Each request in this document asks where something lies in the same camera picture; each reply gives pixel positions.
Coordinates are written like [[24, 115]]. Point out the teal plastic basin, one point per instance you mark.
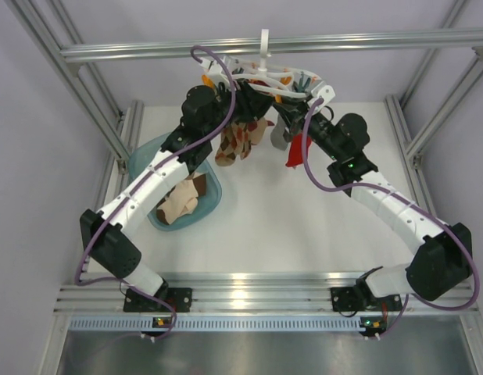
[[143, 157]]

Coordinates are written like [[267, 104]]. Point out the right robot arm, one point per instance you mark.
[[442, 254]]

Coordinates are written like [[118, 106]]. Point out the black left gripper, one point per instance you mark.
[[252, 103]]

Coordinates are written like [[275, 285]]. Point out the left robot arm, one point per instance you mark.
[[106, 233]]

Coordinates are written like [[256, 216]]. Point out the teal clothes peg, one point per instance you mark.
[[302, 84]]

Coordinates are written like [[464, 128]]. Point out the red sock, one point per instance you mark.
[[295, 158]]

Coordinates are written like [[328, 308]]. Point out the aluminium frame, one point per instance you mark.
[[380, 315]]

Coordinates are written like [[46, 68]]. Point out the argyle beige orange sock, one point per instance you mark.
[[238, 139]]

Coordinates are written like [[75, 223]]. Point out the perforated cable tray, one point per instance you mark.
[[219, 324]]

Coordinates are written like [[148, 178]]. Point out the white round clip hanger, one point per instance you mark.
[[266, 78]]

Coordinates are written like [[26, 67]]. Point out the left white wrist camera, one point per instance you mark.
[[214, 71]]

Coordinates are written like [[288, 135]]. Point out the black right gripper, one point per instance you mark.
[[295, 113]]

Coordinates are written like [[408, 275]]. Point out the cream sock in basin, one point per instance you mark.
[[182, 200]]

